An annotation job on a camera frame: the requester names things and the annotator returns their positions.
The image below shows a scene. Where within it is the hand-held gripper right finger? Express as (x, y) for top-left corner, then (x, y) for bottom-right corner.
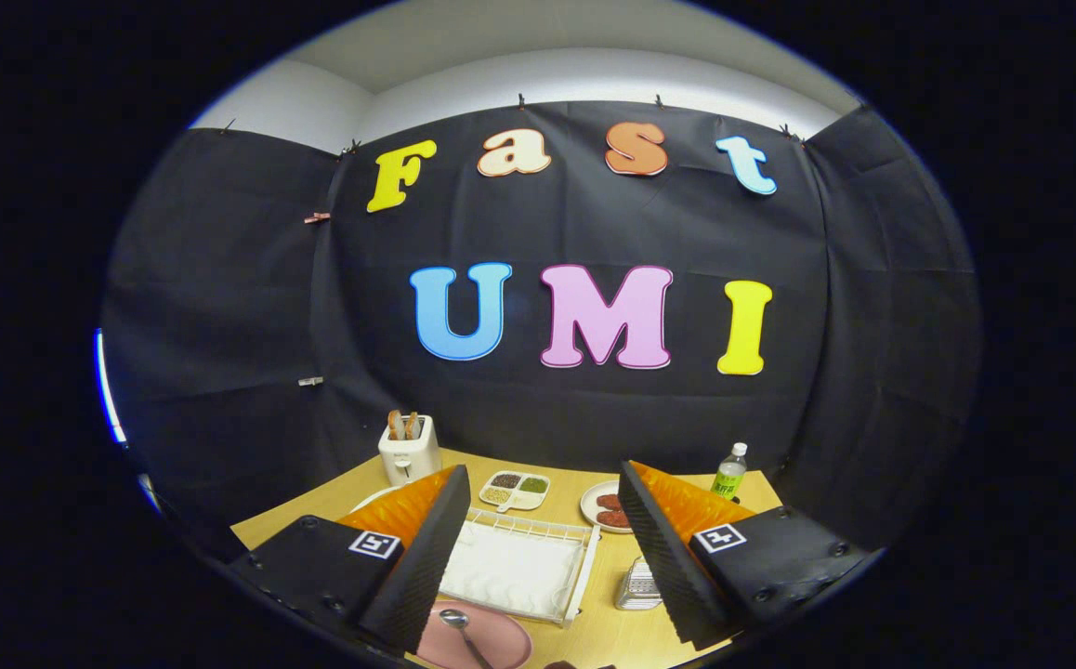
(617, 459), (873, 651)

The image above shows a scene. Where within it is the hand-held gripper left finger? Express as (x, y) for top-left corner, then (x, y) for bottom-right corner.
(227, 463), (472, 656)

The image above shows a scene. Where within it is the metal spoon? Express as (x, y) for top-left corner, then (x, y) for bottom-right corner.
(439, 609), (495, 669)

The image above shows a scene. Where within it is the white wire dish rack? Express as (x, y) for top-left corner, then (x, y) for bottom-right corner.
(348, 483), (602, 628)

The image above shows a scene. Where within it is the pink plate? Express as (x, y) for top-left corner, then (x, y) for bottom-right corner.
(415, 599), (534, 669)

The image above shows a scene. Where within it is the cream round plate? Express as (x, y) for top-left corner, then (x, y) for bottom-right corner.
(580, 479), (636, 534)

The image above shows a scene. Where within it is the white toaster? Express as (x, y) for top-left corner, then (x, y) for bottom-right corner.
(378, 415), (442, 487)

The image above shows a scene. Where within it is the green label drink bottle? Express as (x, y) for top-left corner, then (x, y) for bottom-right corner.
(711, 442), (749, 503)

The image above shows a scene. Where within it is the white divided bean tray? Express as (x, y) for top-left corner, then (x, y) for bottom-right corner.
(479, 470), (551, 513)

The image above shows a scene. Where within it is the black backdrop cloth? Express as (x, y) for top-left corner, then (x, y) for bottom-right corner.
(99, 100), (983, 558)

